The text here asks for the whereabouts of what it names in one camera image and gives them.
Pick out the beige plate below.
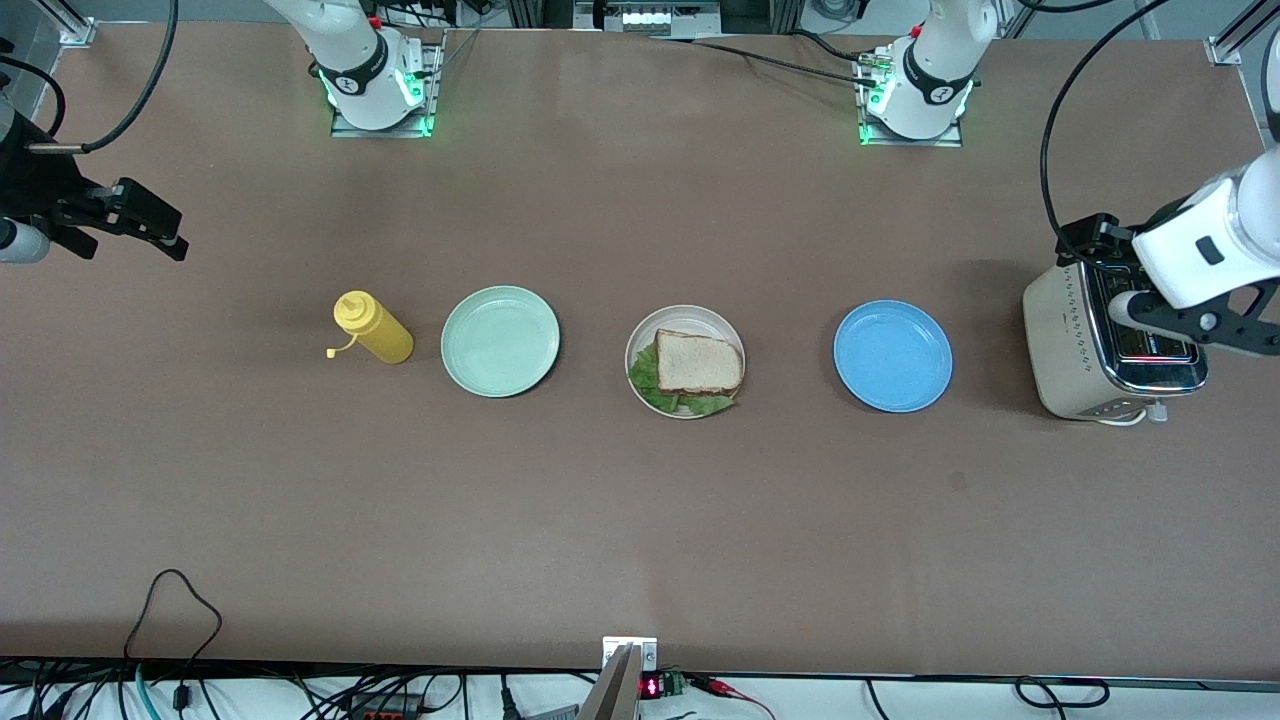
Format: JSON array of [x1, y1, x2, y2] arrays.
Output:
[[625, 305, 746, 419]]

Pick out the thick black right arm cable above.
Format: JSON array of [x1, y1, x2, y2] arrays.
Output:
[[28, 0, 179, 154]]

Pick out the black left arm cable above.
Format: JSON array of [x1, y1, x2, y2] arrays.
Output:
[[1020, 0, 1171, 271]]

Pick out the silver mounting bracket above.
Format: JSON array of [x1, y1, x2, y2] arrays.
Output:
[[602, 637, 659, 671]]

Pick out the yellow squeeze bottle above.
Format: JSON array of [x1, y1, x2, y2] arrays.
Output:
[[327, 291, 415, 365]]

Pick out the toasted brown bread slice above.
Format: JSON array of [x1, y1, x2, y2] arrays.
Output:
[[654, 329, 745, 396]]

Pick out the looped thin black cable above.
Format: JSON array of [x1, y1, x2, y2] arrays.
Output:
[[122, 568, 223, 706]]

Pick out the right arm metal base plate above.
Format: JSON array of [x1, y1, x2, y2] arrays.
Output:
[[330, 30, 446, 139]]

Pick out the mint green plate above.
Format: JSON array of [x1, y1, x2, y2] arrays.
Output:
[[441, 286, 561, 399]]

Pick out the white toaster cord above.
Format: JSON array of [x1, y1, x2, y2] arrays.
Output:
[[1098, 398, 1167, 428]]

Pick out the beige chrome toaster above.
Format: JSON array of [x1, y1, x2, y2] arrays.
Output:
[[1022, 258, 1209, 423]]

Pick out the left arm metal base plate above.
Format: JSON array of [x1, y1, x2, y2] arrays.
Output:
[[855, 50, 966, 149]]

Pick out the aluminium camera post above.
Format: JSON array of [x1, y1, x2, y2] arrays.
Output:
[[577, 645, 641, 720]]

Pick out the black cable across table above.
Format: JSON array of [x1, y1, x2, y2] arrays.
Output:
[[650, 28, 886, 91]]

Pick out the blue plate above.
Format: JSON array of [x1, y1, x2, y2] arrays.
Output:
[[834, 300, 954, 413]]

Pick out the red clip wires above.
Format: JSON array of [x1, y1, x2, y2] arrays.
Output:
[[690, 673, 776, 720]]

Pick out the coiled black cable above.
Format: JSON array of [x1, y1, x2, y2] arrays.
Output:
[[1015, 677, 1111, 709]]

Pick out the green lettuce leaf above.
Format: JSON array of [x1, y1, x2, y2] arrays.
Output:
[[628, 343, 739, 419]]

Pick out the grey control box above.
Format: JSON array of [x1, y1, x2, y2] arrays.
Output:
[[573, 0, 723, 36]]

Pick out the aluminium corner bracket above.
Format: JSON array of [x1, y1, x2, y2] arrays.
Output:
[[1205, 0, 1280, 66], [30, 0, 96, 46]]

